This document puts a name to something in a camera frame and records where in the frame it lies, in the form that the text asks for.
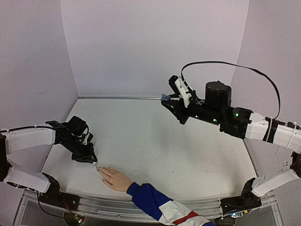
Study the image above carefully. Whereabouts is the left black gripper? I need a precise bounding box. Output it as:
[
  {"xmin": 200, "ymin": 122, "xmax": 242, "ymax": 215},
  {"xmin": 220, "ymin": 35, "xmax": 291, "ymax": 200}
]
[{"xmin": 62, "ymin": 137, "xmax": 97, "ymax": 163}]

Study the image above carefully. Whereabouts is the blue nail polish bottle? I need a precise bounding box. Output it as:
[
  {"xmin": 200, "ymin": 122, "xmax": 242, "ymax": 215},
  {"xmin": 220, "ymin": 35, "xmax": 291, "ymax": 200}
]
[{"xmin": 160, "ymin": 93, "xmax": 172, "ymax": 102}]

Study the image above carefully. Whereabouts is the blue white red sleeve forearm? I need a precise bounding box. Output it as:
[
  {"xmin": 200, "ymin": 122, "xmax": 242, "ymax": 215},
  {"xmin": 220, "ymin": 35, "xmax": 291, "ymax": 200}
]
[{"xmin": 127, "ymin": 182, "xmax": 215, "ymax": 226}]

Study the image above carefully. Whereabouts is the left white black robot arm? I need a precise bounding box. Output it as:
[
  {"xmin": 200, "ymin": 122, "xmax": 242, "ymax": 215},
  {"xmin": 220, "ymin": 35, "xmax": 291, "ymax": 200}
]
[{"xmin": 0, "ymin": 116, "xmax": 97, "ymax": 210}]

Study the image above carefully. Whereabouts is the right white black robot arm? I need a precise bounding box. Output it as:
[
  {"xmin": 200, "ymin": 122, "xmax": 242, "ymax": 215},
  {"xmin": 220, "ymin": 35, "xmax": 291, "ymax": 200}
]
[{"xmin": 161, "ymin": 76, "xmax": 301, "ymax": 218}]

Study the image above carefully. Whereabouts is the mannequin hand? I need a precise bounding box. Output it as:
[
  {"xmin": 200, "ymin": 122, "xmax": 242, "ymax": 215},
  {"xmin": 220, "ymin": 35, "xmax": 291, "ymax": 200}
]
[{"xmin": 97, "ymin": 167, "xmax": 133, "ymax": 193}]

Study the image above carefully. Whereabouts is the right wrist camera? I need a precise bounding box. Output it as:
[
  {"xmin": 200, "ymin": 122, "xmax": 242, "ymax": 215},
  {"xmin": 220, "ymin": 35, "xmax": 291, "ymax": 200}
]
[{"xmin": 168, "ymin": 75, "xmax": 197, "ymax": 108}]

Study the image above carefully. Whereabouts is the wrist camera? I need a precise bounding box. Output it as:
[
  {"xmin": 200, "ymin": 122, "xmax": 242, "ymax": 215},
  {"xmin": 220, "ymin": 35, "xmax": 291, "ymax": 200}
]
[
  {"xmin": 168, "ymin": 75, "xmax": 197, "ymax": 108},
  {"xmin": 82, "ymin": 132, "xmax": 94, "ymax": 145}
]

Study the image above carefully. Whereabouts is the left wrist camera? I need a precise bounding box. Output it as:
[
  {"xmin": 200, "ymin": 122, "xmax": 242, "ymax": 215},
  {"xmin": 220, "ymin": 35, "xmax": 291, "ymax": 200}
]
[{"xmin": 82, "ymin": 132, "xmax": 94, "ymax": 145}]

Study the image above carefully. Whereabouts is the black right camera cable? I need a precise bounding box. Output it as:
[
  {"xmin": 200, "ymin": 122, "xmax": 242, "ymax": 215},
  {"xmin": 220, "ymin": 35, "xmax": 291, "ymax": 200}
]
[{"xmin": 180, "ymin": 61, "xmax": 282, "ymax": 120}]

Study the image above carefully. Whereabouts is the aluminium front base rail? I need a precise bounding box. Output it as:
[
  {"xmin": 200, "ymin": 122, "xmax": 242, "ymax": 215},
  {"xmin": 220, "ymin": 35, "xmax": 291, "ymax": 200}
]
[{"xmin": 14, "ymin": 184, "xmax": 283, "ymax": 226}]

